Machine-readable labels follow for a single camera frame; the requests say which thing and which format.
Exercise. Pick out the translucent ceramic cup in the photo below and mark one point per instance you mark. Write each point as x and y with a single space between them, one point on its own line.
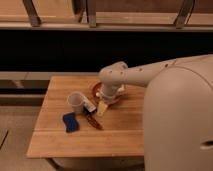
76 101

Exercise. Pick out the red round plate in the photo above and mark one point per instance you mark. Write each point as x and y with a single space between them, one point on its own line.
96 94

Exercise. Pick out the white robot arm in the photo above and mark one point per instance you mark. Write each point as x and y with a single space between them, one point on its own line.
177 110

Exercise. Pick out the blue sponge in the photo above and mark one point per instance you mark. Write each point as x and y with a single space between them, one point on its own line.
70 122

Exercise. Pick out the wooden shelf with brackets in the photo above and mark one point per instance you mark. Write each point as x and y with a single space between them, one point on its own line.
108 15

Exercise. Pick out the small white black box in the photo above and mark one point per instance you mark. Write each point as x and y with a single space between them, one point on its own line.
90 106

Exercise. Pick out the wooden table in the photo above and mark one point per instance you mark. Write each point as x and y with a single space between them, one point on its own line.
121 135

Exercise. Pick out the white packet on plate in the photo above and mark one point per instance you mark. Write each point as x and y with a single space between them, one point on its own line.
121 90

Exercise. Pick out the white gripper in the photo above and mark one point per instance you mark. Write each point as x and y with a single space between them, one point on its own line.
107 93

